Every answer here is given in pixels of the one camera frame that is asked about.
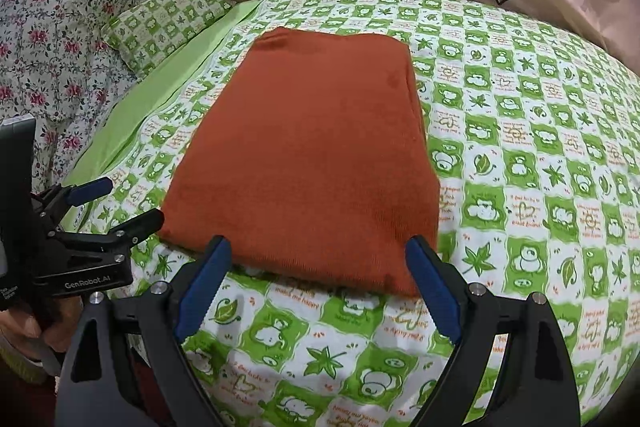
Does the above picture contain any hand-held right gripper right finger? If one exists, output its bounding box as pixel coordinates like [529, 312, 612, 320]
[405, 235, 581, 427]

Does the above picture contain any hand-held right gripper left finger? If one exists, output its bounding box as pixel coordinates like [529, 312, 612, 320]
[52, 235, 233, 427]

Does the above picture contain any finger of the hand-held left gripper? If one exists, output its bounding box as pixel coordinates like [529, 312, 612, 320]
[55, 209, 166, 253]
[31, 177, 115, 220]

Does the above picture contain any rust orange garment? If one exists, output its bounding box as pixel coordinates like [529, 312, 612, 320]
[157, 27, 441, 298]

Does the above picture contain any person's left hand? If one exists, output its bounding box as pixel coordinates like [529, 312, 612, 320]
[0, 294, 83, 358]

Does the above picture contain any floral blanket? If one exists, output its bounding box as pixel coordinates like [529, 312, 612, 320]
[0, 0, 213, 192]

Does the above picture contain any green checkered pillow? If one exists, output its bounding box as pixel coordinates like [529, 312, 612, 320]
[102, 0, 236, 78]

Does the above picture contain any green printed bed sheet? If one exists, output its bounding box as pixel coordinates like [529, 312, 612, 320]
[55, 0, 640, 427]

